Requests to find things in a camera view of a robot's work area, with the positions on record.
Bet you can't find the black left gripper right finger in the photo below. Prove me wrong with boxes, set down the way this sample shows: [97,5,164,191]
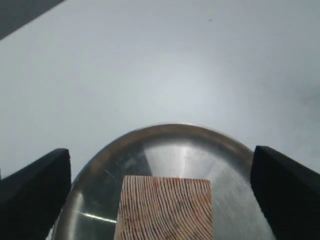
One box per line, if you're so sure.
[250,146,320,240]

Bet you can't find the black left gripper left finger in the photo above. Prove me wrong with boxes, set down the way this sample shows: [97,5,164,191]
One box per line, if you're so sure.
[0,148,72,240]

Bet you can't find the light wooden block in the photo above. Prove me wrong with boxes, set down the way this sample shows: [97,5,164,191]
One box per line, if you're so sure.
[113,175,214,240]

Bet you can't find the round stainless steel plate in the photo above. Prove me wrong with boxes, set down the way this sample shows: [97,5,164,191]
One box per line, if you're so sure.
[52,124,274,240]

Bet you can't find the grey backdrop cloth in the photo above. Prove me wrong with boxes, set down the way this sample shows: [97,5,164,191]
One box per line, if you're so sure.
[0,0,63,40]

